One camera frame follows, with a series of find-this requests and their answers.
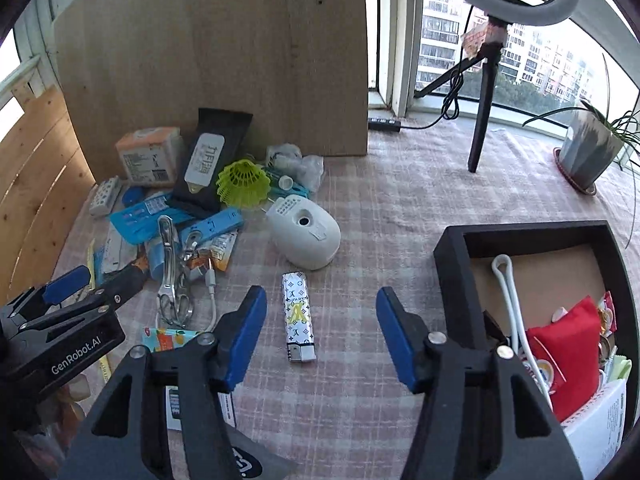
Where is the potted spider plant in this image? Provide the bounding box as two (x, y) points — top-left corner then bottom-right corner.
(520, 54), (640, 252)

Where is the orange snack sachet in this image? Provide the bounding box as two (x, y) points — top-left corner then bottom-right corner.
(188, 230), (239, 272)

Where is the light blue lotion tube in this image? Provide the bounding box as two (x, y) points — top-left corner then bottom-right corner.
(144, 236), (165, 282)

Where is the teal white small tube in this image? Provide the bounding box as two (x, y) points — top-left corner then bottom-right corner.
(262, 166), (309, 198)

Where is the orange tissue pack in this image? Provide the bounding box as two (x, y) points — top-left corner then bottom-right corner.
(115, 127), (186, 188)

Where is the white usb cable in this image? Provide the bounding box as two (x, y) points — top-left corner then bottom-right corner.
(154, 264), (219, 334)

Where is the patterned white lighter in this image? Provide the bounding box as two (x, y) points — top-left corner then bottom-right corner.
(282, 271), (317, 363)

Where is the black power strip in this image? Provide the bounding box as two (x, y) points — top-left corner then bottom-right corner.
(368, 117), (402, 132)

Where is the yellow plastic shuttlecock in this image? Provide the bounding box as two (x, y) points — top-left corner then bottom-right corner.
(216, 159), (271, 208)

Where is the crumpled clear plastic bag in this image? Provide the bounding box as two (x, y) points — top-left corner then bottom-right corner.
(266, 143), (324, 193)

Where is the white paper sachet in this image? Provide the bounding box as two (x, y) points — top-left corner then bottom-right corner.
(102, 223), (138, 274)

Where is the cartoon cream tube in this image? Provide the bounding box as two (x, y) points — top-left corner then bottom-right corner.
(142, 327), (198, 352)

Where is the white box in tray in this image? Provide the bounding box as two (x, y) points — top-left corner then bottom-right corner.
(562, 379), (627, 479)

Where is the black wet wipes pack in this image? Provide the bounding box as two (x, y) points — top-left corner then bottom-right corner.
(167, 107), (253, 219)

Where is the red pouch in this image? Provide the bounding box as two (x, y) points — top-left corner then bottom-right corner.
(525, 296), (601, 422)

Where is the blue wipes packet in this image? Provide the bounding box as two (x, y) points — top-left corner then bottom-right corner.
(110, 193), (194, 245)

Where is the small Vinda tissue pack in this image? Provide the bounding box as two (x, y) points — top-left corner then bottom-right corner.
(89, 176), (122, 217)

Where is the white dome device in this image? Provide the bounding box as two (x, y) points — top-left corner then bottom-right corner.
(266, 194), (342, 271)

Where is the white loop cord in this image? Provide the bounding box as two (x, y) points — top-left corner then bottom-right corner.
(490, 253), (554, 411)

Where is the wooden slat side panel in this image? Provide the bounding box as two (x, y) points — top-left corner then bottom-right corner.
(0, 87), (96, 302)

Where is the wooden backboard panel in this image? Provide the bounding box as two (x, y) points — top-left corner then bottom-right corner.
(53, 0), (368, 180)

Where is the black storage tray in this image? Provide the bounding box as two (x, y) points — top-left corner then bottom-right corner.
(433, 219), (640, 480)

